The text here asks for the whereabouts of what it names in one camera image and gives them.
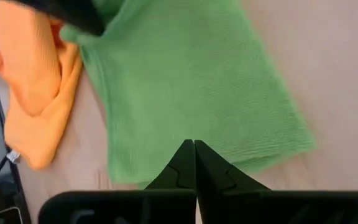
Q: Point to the orange microfiber towel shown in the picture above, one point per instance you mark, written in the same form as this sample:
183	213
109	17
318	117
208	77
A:
36	77

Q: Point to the dark green microfiber towel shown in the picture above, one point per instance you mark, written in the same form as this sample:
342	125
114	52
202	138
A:
182	77

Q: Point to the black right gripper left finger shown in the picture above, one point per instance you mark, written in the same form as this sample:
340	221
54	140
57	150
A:
182	174

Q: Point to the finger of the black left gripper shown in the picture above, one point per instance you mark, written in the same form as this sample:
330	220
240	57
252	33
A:
73	15

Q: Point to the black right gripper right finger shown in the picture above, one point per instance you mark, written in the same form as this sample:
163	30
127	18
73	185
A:
213	174

